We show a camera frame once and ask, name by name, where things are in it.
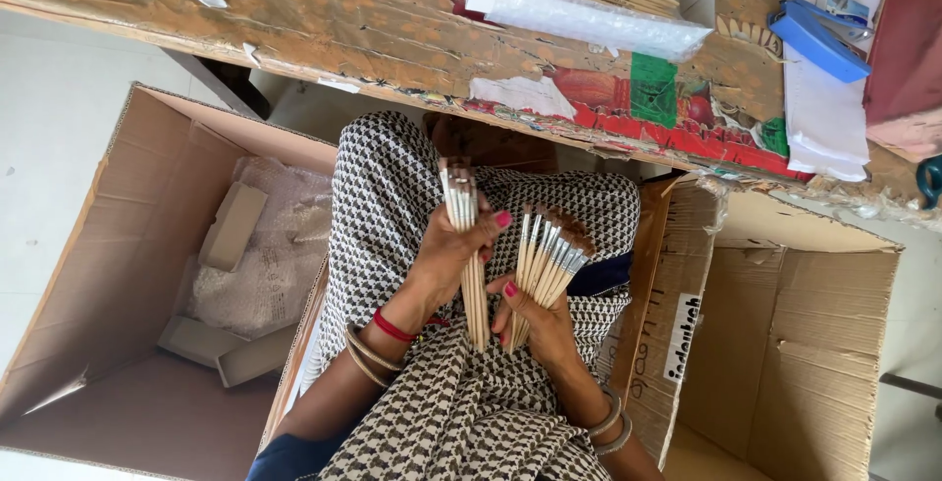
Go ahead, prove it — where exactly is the person's left hand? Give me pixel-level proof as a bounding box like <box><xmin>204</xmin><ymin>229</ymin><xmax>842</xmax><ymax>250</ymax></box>
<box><xmin>408</xmin><ymin>190</ymin><xmax>514</xmax><ymax>313</ymax></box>

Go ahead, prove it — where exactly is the person's right hand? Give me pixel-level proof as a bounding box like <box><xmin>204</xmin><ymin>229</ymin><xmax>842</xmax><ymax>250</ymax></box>
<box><xmin>487</xmin><ymin>272</ymin><xmax>590</xmax><ymax>372</ymax></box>

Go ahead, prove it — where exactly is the tight bundle of wooden paintbrushes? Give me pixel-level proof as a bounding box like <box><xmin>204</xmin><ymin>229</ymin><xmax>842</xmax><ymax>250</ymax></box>
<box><xmin>438</xmin><ymin>157</ymin><xmax>493</xmax><ymax>354</ymax></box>

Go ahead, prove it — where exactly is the fanned bunch of wooden paintbrushes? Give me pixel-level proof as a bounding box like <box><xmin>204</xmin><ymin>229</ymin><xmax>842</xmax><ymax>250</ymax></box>
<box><xmin>506</xmin><ymin>203</ymin><xmax>598</xmax><ymax>355</ymax></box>

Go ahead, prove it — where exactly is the silver bangle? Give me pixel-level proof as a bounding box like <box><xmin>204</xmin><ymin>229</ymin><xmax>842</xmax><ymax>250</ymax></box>
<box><xmin>585</xmin><ymin>385</ymin><xmax>624</xmax><ymax>438</ymax></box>
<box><xmin>592</xmin><ymin>409</ymin><xmax>634</xmax><ymax>457</ymax></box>

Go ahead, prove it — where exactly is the gold bangle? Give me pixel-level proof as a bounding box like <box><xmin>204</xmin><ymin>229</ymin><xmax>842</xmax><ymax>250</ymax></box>
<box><xmin>344</xmin><ymin>343</ymin><xmax>391</xmax><ymax>391</ymax></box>
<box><xmin>346</xmin><ymin>323</ymin><xmax>406</xmax><ymax>373</ymax></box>

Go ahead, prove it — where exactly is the crumpled bubble wrap sheet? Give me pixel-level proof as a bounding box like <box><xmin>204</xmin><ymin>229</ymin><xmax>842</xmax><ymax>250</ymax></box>
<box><xmin>184</xmin><ymin>156</ymin><xmax>334</xmax><ymax>341</ymax></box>

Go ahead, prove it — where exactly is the small grey cardboard box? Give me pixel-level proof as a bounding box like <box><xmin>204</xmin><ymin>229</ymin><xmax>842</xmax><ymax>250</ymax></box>
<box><xmin>215</xmin><ymin>321</ymin><xmax>301</xmax><ymax>389</ymax></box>
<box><xmin>157</xmin><ymin>314</ymin><xmax>248</xmax><ymax>369</ymax></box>
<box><xmin>197</xmin><ymin>181</ymin><xmax>269</xmax><ymax>273</ymax></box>

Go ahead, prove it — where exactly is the printed brown cardboard carton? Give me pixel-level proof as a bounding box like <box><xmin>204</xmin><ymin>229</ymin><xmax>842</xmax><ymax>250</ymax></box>
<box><xmin>592</xmin><ymin>172</ymin><xmax>905</xmax><ymax>481</ymax></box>

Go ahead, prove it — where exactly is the worn brown patterned table cover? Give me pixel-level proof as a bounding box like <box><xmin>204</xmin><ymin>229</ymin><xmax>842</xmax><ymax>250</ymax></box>
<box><xmin>0</xmin><ymin>0</ymin><xmax>942</xmax><ymax>232</ymax></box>

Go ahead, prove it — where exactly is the clear bubble wrap strip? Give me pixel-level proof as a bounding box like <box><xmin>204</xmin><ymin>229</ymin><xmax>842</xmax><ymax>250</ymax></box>
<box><xmin>484</xmin><ymin>0</ymin><xmax>713</xmax><ymax>62</ymax></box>

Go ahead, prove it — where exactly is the dark table leg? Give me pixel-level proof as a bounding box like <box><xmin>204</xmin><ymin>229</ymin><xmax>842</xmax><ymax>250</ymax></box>
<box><xmin>160</xmin><ymin>47</ymin><xmax>272</xmax><ymax>121</ymax></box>

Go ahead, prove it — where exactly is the plain brown cardboard carton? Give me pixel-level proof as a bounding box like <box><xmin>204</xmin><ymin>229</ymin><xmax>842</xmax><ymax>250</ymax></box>
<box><xmin>0</xmin><ymin>82</ymin><xmax>341</xmax><ymax>481</ymax></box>

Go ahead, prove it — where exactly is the stack of white papers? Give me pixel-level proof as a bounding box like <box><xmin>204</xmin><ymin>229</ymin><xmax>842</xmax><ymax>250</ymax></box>
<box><xmin>780</xmin><ymin>0</ymin><xmax>887</xmax><ymax>184</ymax></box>

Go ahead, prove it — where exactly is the dark metal bar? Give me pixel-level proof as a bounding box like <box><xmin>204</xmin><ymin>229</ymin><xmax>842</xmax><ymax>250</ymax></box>
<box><xmin>879</xmin><ymin>372</ymin><xmax>942</xmax><ymax>423</ymax></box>

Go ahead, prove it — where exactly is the blue stapler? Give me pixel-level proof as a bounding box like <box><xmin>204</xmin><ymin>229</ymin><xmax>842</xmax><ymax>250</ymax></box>
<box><xmin>767</xmin><ymin>0</ymin><xmax>874</xmax><ymax>84</ymax></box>

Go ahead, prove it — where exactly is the small blue staple box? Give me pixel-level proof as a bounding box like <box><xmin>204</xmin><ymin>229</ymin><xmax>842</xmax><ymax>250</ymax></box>
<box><xmin>824</xmin><ymin>0</ymin><xmax>872</xmax><ymax>26</ymax></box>

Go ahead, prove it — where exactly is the maroon book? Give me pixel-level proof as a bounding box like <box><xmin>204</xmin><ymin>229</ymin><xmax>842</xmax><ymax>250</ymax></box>
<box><xmin>863</xmin><ymin>0</ymin><xmax>942</xmax><ymax>165</ymax></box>

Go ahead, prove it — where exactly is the red thread bracelet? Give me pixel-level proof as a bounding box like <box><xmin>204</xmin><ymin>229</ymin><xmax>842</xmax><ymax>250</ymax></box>
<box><xmin>371</xmin><ymin>306</ymin><xmax>452</xmax><ymax>344</ymax></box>

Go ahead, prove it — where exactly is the teal scissors handle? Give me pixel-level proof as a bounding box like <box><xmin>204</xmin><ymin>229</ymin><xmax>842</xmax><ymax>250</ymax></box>
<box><xmin>916</xmin><ymin>155</ymin><xmax>942</xmax><ymax>211</ymax></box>

